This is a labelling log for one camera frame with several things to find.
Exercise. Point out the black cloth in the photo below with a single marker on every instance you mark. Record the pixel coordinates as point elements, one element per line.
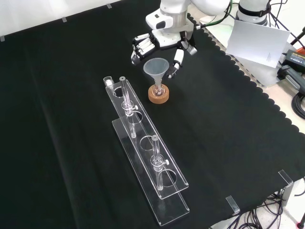
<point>59,119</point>

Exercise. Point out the clear cloth clip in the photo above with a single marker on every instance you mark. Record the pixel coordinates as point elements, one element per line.
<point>286,177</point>
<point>233,204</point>

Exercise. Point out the pale board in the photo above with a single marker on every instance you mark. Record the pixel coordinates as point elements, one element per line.
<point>257,43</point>

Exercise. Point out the black power adapter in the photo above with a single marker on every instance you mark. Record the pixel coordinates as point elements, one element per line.
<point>295,57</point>

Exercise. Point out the black plug connector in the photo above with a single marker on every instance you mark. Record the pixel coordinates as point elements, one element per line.
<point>291,76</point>

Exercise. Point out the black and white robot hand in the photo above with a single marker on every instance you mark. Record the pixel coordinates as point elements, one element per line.
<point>166,39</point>

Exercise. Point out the clear funnel stand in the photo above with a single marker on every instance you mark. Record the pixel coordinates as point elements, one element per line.
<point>147,152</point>

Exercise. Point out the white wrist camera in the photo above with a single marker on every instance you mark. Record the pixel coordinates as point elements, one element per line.
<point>158,21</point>

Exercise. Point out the small round-bottom glass flask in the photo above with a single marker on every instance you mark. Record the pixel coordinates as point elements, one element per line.
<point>159,91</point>

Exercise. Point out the translucent plastic funnel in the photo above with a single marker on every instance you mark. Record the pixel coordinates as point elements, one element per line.
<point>156,68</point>

